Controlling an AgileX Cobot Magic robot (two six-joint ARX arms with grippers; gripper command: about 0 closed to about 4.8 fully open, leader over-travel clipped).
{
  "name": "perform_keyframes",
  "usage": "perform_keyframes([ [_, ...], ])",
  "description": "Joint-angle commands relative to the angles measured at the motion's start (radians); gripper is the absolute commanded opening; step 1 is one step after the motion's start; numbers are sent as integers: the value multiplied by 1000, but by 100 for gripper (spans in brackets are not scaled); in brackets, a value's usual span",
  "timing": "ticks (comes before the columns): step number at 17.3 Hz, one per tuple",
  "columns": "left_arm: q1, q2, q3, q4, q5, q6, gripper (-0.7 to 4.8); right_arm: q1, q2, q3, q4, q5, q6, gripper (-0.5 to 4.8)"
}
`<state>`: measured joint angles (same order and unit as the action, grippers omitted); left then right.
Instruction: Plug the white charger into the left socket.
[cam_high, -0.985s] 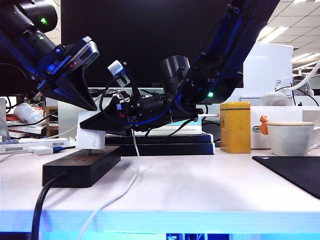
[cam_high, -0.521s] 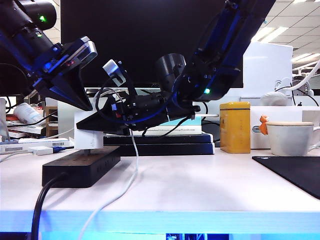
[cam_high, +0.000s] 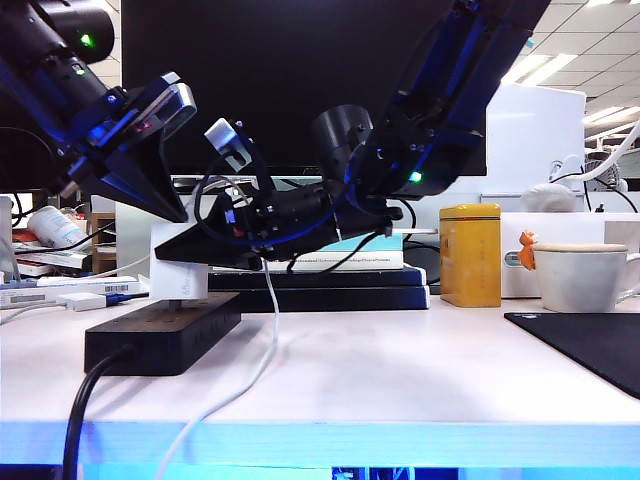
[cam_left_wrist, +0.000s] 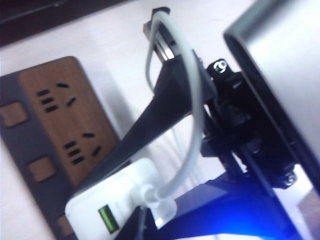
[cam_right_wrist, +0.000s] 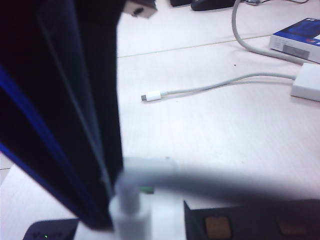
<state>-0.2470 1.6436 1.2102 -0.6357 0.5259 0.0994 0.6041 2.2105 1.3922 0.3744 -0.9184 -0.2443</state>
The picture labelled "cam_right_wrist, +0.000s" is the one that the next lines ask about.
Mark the small silver metal block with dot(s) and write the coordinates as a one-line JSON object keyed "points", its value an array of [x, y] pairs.
{"points": [[142, 8]]}

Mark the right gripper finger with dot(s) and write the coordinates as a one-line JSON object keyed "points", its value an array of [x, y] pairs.
{"points": [[62, 87]]}

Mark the black computer mouse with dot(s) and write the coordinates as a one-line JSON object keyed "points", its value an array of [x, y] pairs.
{"points": [[212, 5]]}

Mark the white box with barcode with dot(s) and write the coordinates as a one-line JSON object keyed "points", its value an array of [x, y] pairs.
{"points": [[295, 37]]}

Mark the black power strip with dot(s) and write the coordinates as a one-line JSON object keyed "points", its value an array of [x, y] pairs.
{"points": [[250, 225]]}

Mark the white charger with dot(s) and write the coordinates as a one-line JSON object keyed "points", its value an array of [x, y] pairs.
{"points": [[165, 217]]}

